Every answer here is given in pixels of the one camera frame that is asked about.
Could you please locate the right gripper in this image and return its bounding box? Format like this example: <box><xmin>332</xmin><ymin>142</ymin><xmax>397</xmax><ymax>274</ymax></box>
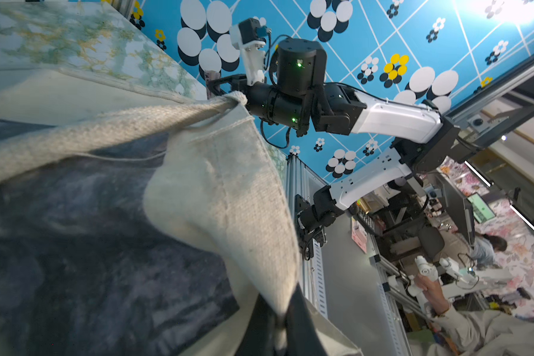
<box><xmin>204</xmin><ymin>71</ymin><xmax>248</xmax><ymax>99</ymax></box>

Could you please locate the operator forearm beige sleeve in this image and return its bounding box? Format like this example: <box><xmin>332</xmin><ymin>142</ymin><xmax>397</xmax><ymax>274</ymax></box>
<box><xmin>433</xmin><ymin>307</ymin><xmax>534</xmax><ymax>355</ymax></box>

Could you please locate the right aluminium corner post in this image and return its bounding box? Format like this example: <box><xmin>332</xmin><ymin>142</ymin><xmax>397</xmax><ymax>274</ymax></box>
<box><xmin>445</xmin><ymin>56</ymin><xmax>534</xmax><ymax>128</ymax></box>

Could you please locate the aluminium frame rail base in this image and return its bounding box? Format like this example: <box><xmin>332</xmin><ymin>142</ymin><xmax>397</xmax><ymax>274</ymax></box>
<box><xmin>284</xmin><ymin>153</ymin><xmax>410</xmax><ymax>356</ymax></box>

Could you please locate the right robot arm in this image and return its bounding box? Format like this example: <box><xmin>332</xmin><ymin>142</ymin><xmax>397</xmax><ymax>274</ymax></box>
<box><xmin>206</xmin><ymin>38</ymin><xmax>459</xmax><ymax>260</ymax></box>

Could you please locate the beige canvas tote bag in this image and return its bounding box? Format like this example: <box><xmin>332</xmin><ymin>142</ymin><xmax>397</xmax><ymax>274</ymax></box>
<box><xmin>0</xmin><ymin>65</ymin><xmax>360</xmax><ymax>355</ymax></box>

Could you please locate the person in background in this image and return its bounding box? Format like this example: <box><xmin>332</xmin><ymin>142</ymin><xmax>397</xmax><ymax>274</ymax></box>
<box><xmin>470</xmin><ymin>232</ymin><xmax>508</xmax><ymax>268</ymax></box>

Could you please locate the operator hand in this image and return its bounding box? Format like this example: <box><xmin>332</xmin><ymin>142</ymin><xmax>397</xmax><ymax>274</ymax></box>
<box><xmin>414</xmin><ymin>274</ymin><xmax>451</xmax><ymax>316</ymax></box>

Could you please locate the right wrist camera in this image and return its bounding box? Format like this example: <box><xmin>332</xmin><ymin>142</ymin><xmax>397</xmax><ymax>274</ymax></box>
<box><xmin>229</xmin><ymin>18</ymin><xmax>271</xmax><ymax>86</ymax></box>

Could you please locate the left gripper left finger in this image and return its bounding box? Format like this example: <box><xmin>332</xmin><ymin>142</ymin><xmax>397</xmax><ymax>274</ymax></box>
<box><xmin>234</xmin><ymin>295</ymin><xmax>277</xmax><ymax>356</ymax></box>

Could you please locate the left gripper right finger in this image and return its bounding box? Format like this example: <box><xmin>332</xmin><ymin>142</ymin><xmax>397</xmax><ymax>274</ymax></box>
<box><xmin>286</xmin><ymin>284</ymin><xmax>327</xmax><ymax>356</ymax></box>

